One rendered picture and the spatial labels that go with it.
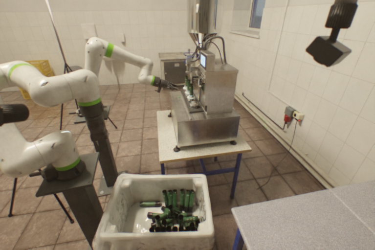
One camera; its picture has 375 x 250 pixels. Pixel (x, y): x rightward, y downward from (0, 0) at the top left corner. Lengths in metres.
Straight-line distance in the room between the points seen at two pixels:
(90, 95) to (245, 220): 0.96
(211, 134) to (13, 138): 1.13
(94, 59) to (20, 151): 0.71
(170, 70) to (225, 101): 3.21
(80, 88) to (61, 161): 0.46
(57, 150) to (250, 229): 1.02
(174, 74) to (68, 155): 3.69
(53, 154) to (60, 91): 0.40
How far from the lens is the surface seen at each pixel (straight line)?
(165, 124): 1.75
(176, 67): 4.45
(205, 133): 1.37
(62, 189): 1.16
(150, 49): 5.03
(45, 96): 0.77
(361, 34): 2.21
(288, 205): 1.26
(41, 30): 5.59
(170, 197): 1.40
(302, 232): 1.20
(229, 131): 1.44
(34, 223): 2.40
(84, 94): 0.81
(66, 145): 1.07
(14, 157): 1.07
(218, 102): 1.35
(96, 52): 1.40
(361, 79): 2.17
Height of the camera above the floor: 1.69
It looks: 28 degrees down
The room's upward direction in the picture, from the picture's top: straight up
